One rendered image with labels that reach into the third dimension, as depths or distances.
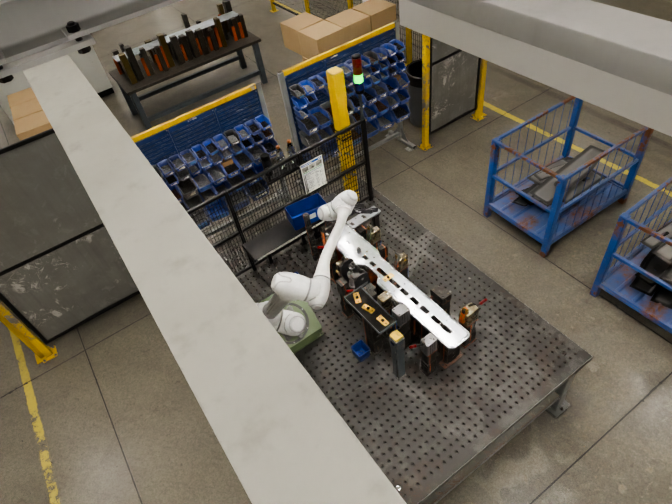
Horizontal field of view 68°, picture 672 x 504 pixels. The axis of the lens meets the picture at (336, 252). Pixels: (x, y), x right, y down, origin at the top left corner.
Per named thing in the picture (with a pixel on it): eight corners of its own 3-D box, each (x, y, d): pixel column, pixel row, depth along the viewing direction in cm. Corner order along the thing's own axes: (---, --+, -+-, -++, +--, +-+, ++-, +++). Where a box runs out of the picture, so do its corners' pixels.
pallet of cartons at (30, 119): (125, 179, 654) (86, 108, 579) (65, 205, 632) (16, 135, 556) (105, 139, 730) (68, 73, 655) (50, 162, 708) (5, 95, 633)
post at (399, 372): (407, 374, 331) (405, 337, 299) (398, 380, 328) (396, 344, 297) (400, 366, 335) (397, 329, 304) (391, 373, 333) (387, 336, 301)
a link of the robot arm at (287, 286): (273, 334, 333) (241, 327, 327) (278, 312, 341) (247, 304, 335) (309, 299, 268) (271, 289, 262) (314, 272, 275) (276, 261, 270)
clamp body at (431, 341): (439, 369, 330) (441, 339, 304) (427, 379, 327) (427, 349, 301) (429, 359, 336) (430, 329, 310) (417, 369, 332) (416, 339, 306)
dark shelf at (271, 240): (349, 207, 407) (349, 204, 405) (256, 262, 378) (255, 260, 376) (334, 194, 421) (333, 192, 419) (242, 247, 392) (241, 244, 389)
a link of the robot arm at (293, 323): (298, 337, 342) (306, 339, 322) (273, 331, 338) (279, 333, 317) (304, 315, 345) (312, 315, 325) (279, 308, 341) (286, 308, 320)
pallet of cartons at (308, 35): (364, 86, 738) (355, -10, 641) (400, 105, 690) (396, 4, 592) (298, 119, 699) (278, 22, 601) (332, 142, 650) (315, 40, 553)
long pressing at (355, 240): (475, 333, 313) (475, 331, 311) (449, 353, 305) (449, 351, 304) (345, 223, 397) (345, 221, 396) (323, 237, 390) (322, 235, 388)
